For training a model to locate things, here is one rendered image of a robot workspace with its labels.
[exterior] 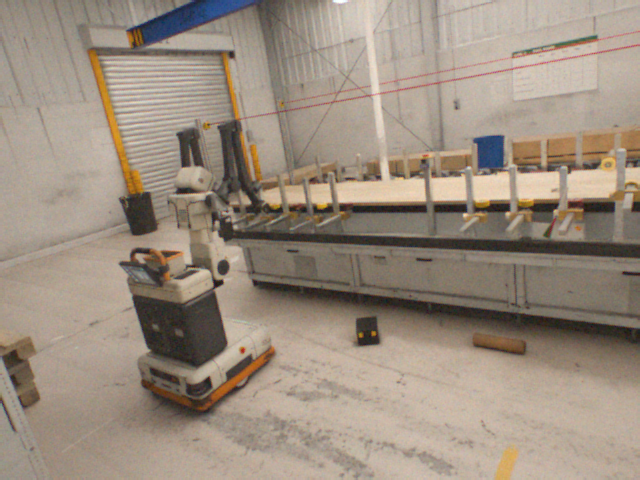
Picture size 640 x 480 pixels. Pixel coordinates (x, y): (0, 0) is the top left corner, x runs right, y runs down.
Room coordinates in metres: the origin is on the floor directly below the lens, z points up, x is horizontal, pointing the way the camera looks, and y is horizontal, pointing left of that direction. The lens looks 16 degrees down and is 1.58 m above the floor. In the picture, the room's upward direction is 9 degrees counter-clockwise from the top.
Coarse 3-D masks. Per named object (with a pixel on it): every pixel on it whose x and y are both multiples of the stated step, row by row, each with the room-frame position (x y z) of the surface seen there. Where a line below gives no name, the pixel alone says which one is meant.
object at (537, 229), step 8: (536, 224) 2.36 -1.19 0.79; (544, 224) 2.33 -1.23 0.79; (560, 224) 2.28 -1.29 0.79; (576, 224) 2.24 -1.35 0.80; (536, 232) 2.36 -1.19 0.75; (544, 232) 2.33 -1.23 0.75; (552, 232) 2.31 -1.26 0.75; (568, 232) 2.26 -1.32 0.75; (576, 232) 2.24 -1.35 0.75; (560, 240) 2.28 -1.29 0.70; (568, 240) 2.26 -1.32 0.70; (576, 240) 2.24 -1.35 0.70
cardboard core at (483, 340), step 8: (472, 336) 2.49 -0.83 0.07; (480, 336) 2.47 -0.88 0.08; (488, 336) 2.45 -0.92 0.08; (496, 336) 2.43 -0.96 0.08; (480, 344) 2.45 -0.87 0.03; (488, 344) 2.42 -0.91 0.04; (496, 344) 2.39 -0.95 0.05; (504, 344) 2.37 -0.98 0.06; (512, 344) 2.34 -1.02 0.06; (520, 344) 2.32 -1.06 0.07; (520, 352) 2.31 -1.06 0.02
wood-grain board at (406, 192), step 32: (288, 192) 4.26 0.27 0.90; (320, 192) 3.96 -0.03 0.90; (352, 192) 3.70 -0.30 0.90; (384, 192) 3.46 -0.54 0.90; (416, 192) 3.26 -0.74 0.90; (448, 192) 3.07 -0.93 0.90; (480, 192) 2.90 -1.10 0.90; (544, 192) 2.62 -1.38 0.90; (576, 192) 2.49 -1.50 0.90; (608, 192) 2.37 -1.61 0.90
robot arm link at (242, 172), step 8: (240, 128) 2.84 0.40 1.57; (232, 136) 2.85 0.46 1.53; (232, 144) 2.86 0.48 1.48; (240, 144) 2.86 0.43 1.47; (240, 152) 2.85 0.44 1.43; (240, 160) 2.84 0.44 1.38; (240, 168) 2.84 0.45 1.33; (240, 176) 2.85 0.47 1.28; (248, 176) 2.86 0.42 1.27; (240, 184) 2.85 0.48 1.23
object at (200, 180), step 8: (184, 168) 2.85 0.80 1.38; (192, 168) 2.79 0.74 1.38; (200, 168) 2.76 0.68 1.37; (184, 176) 2.79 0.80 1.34; (192, 176) 2.74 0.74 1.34; (200, 176) 2.75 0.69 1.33; (208, 176) 2.79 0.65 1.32; (176, 184) 2.80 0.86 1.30; (184, 184) 2.75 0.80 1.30; (192, 184) 2.71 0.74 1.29; (200, 184) 2.73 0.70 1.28; (208, 184) 2.78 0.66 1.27; (200, 192) 2.75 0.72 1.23
